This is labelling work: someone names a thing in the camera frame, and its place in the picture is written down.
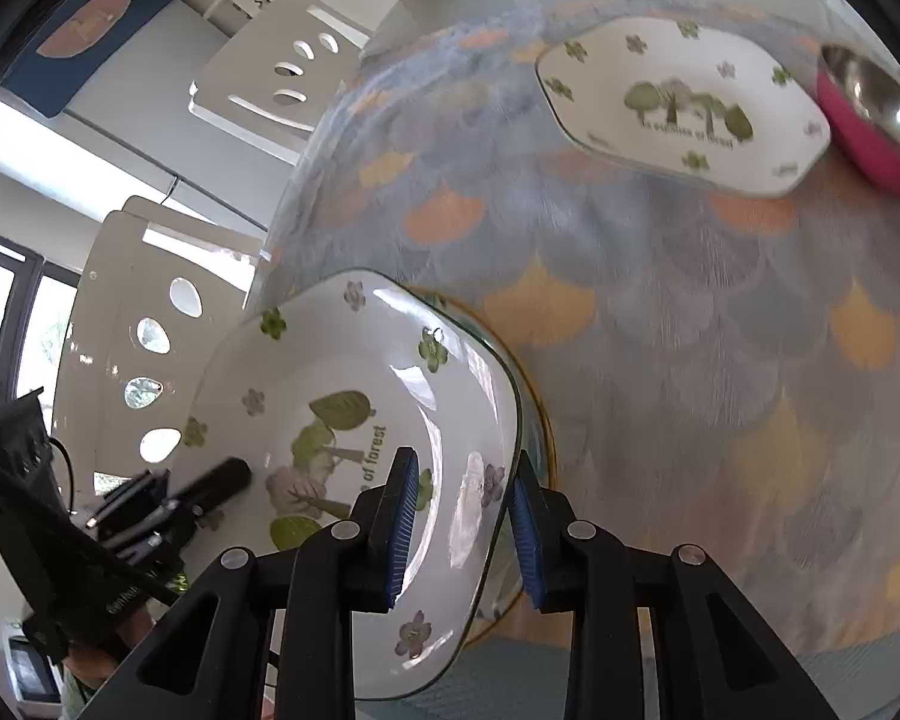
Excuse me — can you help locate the scale patterned tablecloth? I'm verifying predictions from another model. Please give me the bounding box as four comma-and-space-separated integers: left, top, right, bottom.
251, 4, 900, 653

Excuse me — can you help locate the dark framed window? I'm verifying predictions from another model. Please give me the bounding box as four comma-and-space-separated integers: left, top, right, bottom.
0, 223, 76, 425

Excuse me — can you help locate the yellow rimmed plate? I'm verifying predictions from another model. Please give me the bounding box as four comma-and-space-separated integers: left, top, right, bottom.
412, 289, 557, 642

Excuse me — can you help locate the grey refrigerator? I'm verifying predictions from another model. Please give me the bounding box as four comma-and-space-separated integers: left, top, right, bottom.
60, 0, 305, 235

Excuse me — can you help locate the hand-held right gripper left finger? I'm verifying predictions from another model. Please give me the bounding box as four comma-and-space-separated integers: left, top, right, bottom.
79, 446, 422, 720

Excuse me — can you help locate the white floral square plate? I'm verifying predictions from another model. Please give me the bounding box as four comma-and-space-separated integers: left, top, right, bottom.
535, 15, 833, 200
184, 268, 524, 703

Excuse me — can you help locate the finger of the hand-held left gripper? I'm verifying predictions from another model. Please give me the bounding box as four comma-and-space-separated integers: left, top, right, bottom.
166, 456, 254, 515
86, 469, 200, 565

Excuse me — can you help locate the white chair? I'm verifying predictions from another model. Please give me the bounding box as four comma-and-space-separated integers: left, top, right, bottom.
51, 195, 272, 500
187, 0, 374, 167

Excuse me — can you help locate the blue cloth with pink circle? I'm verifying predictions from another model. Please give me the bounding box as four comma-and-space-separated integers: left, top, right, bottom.
4, 0, 186, 119

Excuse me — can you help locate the pink steel bowl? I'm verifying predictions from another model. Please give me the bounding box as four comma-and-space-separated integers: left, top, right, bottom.
816, 42, 900, 200

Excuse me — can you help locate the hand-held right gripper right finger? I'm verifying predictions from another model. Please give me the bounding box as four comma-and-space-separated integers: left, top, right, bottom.
506, 448, 842, 720

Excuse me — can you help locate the black cable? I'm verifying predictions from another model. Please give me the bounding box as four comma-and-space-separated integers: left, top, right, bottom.
47, 437, 77, 515

